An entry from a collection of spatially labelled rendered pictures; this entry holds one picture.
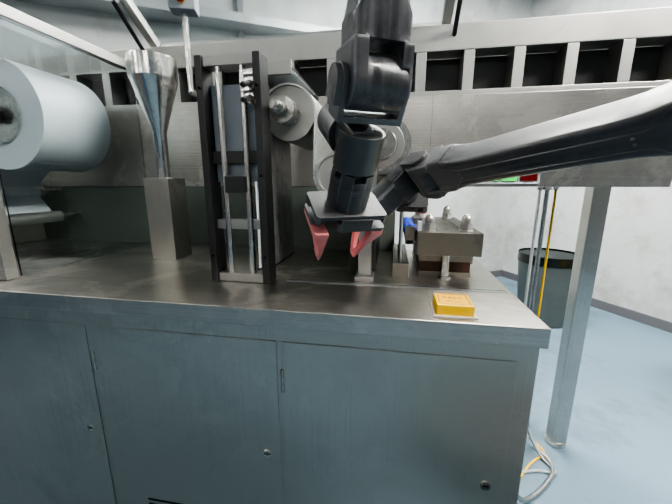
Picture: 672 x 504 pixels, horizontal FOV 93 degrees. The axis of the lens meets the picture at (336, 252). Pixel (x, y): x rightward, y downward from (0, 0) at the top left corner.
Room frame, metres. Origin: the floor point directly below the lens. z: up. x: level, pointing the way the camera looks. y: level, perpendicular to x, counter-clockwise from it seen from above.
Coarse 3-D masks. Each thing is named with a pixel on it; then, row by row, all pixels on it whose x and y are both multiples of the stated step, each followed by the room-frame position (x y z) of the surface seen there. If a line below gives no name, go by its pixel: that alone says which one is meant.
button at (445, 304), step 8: (440, 296) 0.63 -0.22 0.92; (448, 296) 0.63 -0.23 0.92; (456, 296) 0.63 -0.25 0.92; (464, 296) 0.63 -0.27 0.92; (440, 304) 0.59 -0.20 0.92; (448, 304) 0.59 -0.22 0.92; (456, 304) 0.59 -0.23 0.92; (464, 304) 0.59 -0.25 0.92; (472, 304) 0.59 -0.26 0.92; (440, 312) 0.59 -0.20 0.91; (448, 312) 0.58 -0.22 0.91; (456, 312) 0.58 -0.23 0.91; (464, 312) 0.58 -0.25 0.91; (472, 312) 0.58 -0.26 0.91
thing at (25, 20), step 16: (16, 16) 0.96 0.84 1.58; (48, 32) 1.04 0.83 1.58; (64, 32) 1.09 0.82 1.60; (80, 48) 1.13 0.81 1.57; (96, 48) 1.19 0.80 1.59; (0, 192) 0.84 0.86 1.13; (0, 208) 0.83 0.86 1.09; (0, 224) 0.82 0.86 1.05; (0, 240) 0.82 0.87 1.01; (0, 256) 0.81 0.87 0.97; (0, 272) 0.81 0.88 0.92; (16, 272) 0.84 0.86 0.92
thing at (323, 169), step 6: (324, 156) 0.90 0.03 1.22; (330, 156) 0.90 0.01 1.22; (318, 162) 0.90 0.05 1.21; (324, 162) 0.90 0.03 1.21; (330, 162) 0.90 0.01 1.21; (318, 168) 0.90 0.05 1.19; (324, 168) 0.90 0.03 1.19; (330, 168) 0.89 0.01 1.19; (318, 174) 0.90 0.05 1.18; (324, 174) 0.90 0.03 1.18; (330, 174) 0.89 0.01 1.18; (318, 180) 0.90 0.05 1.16; (324, 180) 0.90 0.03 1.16; (318, 186) 0.90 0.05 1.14; (324, 186) 0.90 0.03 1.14
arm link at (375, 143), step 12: (336, 132) 0.44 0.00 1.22; (348, 132) 0.39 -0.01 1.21; (360, 132) 0.39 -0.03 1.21; (372, 132) 0.39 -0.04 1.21; (384, 132) 0.41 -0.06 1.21; (336, 144) 0.41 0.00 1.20; (348, 144) 0.39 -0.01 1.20; (360, 144) 0.39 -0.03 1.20; (372, 144) 0.39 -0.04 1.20; (336, 156) 0.41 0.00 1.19; (348, 156) 0.40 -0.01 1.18; (360, 156) 0.39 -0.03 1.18; (372, 156) 0.40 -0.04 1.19; (336, 168) 0.41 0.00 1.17; (348, 168) 0.40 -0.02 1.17; (360, 168) 0.40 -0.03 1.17; (372, 168) 0.41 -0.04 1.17; (360, 180) 0.42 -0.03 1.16
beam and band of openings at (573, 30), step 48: (144, 48) 1.36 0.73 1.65; (192, 48) 1.32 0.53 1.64; (240, 48) 1.29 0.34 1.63; (288, 48) 1.26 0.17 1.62; (336, 48) 1.23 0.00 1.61; (432, 48) 1.17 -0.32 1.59; (480, 48) 1.15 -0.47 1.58; (528, 48) 1.15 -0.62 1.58; (576, 48) 1.10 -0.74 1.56; (624, 48) 1.08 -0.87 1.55; (192, 96) 1.40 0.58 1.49
